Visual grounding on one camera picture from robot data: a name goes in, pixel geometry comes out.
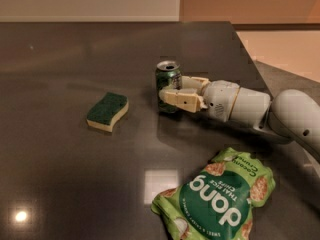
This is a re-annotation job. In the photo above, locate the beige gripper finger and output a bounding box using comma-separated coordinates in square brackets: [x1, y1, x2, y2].
[182, 76, 210, 92]
[159, 88, 207, 113]

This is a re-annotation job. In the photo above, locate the green soda can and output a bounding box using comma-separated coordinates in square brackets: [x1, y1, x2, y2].
[155, 60, 182, 113]

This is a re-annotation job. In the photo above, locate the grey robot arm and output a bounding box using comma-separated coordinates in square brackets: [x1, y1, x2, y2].
[156, 76, 320, 161]

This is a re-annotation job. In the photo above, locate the green and yellow sponge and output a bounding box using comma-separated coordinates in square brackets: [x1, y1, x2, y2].
[86, 92, 129, 132]

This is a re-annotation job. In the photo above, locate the green chips bag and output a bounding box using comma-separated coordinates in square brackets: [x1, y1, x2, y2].
[151, 148, 275, 240]

